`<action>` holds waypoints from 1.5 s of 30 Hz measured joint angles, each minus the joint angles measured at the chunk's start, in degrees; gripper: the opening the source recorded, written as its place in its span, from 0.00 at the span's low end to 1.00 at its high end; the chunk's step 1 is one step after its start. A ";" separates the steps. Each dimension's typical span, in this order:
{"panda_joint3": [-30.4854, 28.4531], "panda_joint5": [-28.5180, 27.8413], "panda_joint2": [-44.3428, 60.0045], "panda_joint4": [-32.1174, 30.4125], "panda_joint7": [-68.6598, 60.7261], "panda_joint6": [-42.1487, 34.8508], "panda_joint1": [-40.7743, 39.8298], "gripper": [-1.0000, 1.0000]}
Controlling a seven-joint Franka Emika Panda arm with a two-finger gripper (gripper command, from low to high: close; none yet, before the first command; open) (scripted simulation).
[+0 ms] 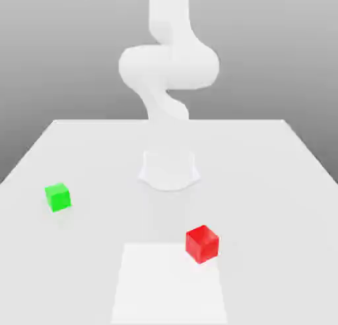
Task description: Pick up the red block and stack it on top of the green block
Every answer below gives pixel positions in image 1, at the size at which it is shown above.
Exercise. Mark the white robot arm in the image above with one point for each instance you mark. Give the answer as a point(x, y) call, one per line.
point(169, 66)

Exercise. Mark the small red cube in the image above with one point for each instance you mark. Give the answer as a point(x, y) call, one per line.
point(202, 244)

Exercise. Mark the small green cube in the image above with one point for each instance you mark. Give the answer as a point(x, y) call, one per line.
point(58, 197)

